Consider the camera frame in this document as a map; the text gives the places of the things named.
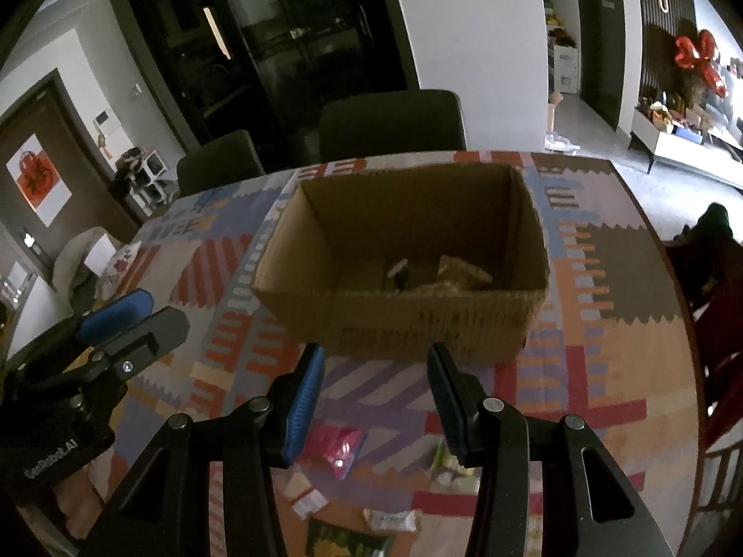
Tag dark dining chair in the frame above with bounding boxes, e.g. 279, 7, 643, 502
176, 130, 267, 197
318, 90, 468, 162

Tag red and white door poster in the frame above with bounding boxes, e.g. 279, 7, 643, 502
6, 133, 73, 227

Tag black garment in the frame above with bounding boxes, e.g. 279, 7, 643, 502
665, 203, 741, 308

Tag tan snack packet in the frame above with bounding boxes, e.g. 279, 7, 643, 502
438, 255, 494, 291

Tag colourful patterned tablecloth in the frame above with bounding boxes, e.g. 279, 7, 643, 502
17, 149, 706, 557

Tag red foil balloons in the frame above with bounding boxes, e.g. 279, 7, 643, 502
673, 29, 729, 99

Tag white cube shoe rack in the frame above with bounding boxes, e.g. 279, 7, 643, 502
110, 148, 175, 210

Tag small dark snack packet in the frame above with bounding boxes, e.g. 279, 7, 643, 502
386, 261, 442, 294

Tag white media cabinet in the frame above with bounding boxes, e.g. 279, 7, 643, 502
630, 107, 743, 189

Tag red garment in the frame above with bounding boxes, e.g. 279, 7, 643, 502
693, 284, 743, 413

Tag dark interior door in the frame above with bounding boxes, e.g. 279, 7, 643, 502
572, 0, 642, 131

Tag brown entrance door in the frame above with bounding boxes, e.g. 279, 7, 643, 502
0, 70, 140, 245

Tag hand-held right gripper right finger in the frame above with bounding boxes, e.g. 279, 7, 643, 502
426, 343, 680, 557

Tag white paper card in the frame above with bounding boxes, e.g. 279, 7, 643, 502
87, 233, 115, 273

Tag pink snack packet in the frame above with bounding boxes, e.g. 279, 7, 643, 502
302, 423, 369, 479

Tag brown cardboard box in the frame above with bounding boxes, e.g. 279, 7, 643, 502
252, 163, 550, 363

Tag beige jacket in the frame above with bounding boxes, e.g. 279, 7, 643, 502
52, 226, 114, 297

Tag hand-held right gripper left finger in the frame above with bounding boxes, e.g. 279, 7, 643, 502
75, 343, 326, 557

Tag white storage drawers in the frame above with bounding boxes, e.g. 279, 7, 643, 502
551, 43, 580, 94

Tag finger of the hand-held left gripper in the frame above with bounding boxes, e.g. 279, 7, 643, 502
68, 306, 190, 396
6, 289, 155, 373

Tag floral fabric pouch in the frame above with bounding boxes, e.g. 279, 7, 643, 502
96, 242, 142, 299

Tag dark glass sliding door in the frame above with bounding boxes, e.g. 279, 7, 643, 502
107, 0, 427, 155

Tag pale snack packet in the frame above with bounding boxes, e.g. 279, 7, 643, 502
363, 507, 419, 535

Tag yellow green snack packet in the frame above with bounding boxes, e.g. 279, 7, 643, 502
430, 438, 482, 485

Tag small red white packet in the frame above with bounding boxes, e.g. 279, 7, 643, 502
290, 487, 329, 520

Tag green chips packet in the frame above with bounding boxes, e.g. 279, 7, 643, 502
305, 519, 396, 557

